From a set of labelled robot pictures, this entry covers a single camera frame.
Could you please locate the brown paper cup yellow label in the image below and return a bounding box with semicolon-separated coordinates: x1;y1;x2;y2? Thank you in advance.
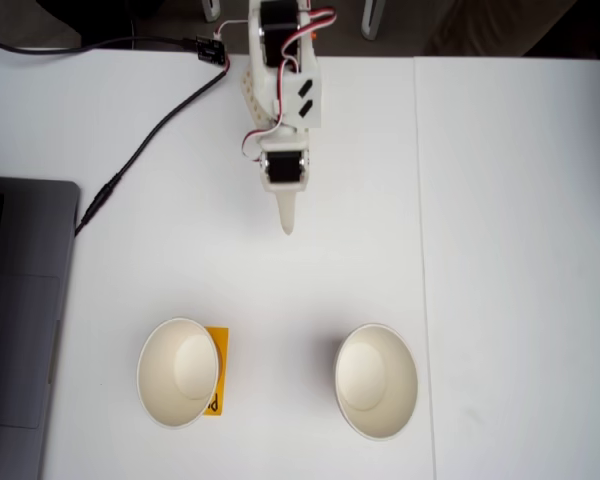
136;316;225;430

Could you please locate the black controller board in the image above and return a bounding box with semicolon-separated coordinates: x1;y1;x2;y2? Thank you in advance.
194;35;230;64

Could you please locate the yellow handwritten sticky note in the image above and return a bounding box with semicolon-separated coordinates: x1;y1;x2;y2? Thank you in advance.
203;326;230;418

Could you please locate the grey laptop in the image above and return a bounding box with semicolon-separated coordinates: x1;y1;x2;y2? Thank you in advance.
0;175;81;480

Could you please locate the black USB cable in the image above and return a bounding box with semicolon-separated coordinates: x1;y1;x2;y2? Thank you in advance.
0;33;199;54

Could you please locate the black power cable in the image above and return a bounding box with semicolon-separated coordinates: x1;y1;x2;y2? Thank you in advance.
73;69;230;236

